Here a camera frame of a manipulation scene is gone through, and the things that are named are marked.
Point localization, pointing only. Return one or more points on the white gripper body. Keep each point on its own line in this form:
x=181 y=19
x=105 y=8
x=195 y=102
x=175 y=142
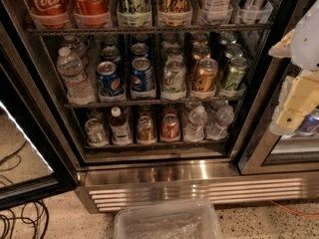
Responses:
x=307 y=45

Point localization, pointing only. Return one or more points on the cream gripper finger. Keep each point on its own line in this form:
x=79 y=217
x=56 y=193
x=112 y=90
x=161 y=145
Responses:
x=298 y=97
x=282 y=49

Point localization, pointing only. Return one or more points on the green LaCroix can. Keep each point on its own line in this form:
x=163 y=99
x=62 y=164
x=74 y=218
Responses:
x=134 y=13

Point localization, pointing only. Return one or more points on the blue can behind right door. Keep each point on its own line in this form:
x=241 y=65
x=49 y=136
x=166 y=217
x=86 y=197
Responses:
x=310 y=123

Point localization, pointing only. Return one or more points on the front green soda can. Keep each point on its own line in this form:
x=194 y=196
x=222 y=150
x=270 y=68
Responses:
x=232 y=77

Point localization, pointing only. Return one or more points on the rear green soda can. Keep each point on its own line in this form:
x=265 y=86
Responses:
x=231 y=50

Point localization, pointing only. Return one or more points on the silver dark tall can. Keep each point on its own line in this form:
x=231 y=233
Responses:
x=254 y=0

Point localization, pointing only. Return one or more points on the white labelled can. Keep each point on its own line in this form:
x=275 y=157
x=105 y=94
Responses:
x=214 y=12

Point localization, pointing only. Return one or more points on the right water bottle bottom shelf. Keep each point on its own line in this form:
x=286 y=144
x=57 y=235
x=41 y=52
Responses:
x=217 y=129

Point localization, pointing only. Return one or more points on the water bottle shelf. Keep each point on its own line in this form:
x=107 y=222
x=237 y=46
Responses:
x=71 y=69
x=217 y=129
x=196 y=120
x=76 y=46

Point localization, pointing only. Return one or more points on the rear gold soda can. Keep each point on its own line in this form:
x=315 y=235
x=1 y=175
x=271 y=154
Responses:
x=198 y=52

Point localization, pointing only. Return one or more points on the gold soda can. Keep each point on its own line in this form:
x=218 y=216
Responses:
x=203 y=82
x=198 y=52

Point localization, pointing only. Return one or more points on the front gold soda can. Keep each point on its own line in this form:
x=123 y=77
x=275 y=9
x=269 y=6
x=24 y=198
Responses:
x=203 y=82

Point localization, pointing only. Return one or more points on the green white soda can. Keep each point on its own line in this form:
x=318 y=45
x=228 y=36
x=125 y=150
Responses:
x=173 y=80

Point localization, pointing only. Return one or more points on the left water bottle bottom shelf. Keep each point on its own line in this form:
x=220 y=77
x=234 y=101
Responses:
x=196 y=120

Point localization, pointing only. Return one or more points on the gold tall can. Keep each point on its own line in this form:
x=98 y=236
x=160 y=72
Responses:
x=174 y=13

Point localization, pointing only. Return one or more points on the red soda can bottom shelf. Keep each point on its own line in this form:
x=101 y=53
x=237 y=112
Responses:
x=169 y=130

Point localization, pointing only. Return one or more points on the stainless steel glass-door fridge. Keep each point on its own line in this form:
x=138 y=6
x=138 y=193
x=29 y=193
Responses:
x=111 y=178

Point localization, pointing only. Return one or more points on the front right Pepsi can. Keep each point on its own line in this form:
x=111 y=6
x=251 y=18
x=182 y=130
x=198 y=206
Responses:
x=143 y=84

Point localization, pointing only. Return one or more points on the pepsi can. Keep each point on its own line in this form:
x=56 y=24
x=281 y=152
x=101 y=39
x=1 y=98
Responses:
x=111 y=88
x=143 y=84

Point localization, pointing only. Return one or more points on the brown soda can bottom shelf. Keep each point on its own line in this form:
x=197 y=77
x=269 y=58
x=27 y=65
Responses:
x=146 y=130

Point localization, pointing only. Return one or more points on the front left Pepsi can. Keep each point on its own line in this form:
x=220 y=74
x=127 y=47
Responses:
x=111 y=88

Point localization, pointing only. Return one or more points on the right red Coca-Cola can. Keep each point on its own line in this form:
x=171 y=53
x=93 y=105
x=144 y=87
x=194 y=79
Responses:
x=92 y=13

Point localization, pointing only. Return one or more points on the red coca-cola can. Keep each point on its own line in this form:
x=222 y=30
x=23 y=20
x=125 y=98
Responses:
x=50 y=14
x=92 y=13

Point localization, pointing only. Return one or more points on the rear water bottle middle shelf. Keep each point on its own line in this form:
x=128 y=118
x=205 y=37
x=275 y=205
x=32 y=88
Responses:
x=76 y=46

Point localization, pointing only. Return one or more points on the clear jar bottom shelf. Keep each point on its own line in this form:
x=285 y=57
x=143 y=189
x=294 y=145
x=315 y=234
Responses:
x=96 y=134

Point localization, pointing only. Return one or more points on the front water bottle middle shelf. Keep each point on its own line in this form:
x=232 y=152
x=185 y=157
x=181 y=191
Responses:
x=71 y=69

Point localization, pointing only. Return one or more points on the left red Coca-Cola can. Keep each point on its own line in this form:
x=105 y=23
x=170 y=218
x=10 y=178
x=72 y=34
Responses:
x=50 y=14

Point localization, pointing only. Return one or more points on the open black fridge door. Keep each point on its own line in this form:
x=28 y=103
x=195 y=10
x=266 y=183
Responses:
x=34 y=164

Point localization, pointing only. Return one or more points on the clear plastic bin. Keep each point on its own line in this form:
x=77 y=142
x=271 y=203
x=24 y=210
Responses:
x=177 y=219

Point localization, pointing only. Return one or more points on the white capped juice bottle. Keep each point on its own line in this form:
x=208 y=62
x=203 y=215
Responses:
x=120 y=127

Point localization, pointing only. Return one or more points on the middle wire shelf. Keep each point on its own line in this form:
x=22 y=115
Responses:
x=147 y=102

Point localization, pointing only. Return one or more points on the wire shelf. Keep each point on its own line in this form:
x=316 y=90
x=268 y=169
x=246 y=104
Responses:
x=147 y=102
x=149 y=30

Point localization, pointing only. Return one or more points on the top wire shelf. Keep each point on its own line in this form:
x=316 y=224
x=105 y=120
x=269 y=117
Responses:
x=149 y=30

